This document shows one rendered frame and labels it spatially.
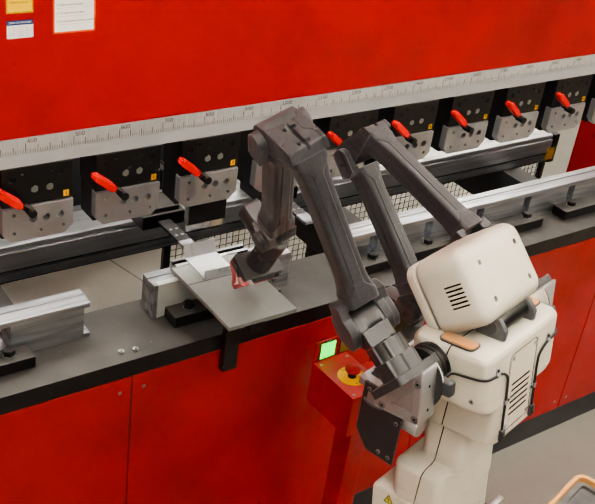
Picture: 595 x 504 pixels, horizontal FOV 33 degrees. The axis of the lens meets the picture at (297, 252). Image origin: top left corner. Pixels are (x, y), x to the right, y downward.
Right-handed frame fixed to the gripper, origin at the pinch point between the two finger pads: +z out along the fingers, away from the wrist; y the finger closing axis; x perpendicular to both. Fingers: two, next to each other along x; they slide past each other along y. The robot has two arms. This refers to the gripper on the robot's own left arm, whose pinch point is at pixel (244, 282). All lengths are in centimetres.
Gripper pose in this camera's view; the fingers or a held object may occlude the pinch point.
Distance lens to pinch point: 225.6
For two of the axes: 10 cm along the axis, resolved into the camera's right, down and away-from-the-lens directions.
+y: -8.1, 2.0, -5.5
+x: 4.3, 8.4, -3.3
